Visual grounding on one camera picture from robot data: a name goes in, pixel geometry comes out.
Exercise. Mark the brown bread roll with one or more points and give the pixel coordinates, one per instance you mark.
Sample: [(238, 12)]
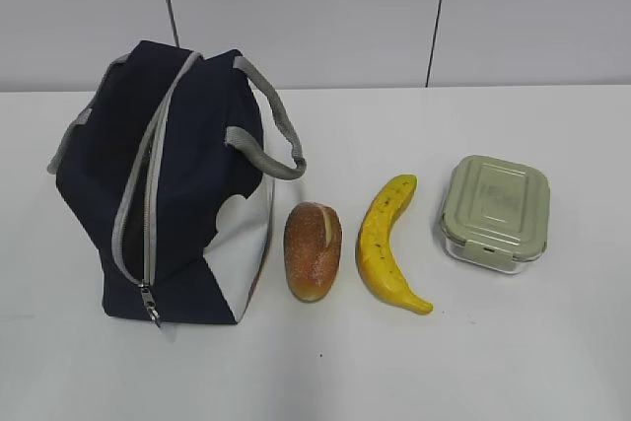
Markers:
[(312, 247)]

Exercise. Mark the yellow banana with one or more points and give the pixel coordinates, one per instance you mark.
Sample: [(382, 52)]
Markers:
[(375, 260)]

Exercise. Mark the navy blue lunch bag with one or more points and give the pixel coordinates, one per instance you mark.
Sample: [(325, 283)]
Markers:
[(170, 170)]

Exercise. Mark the green lidded glass container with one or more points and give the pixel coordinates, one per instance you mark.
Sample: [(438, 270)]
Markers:
[(495, 214)]

